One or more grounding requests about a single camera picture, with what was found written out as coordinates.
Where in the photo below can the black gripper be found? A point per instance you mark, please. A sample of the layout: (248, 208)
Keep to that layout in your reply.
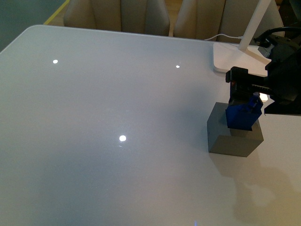
(282, 83)

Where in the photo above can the blue block part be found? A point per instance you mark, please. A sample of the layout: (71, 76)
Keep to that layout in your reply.
(243, 116)

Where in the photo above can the beige chair left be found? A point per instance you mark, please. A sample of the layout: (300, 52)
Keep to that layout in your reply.
(134, 16)

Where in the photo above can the beige chair right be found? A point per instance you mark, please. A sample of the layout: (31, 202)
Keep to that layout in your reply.
(220, 20)

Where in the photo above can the white desk lamp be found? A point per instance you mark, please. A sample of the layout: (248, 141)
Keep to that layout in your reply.
(228, 55)

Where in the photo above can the gray hollow cube base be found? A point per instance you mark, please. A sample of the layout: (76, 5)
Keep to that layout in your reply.
(224, 140)

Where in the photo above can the beige chair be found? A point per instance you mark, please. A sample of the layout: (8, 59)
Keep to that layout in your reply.
(220, 20)
(134, 16)

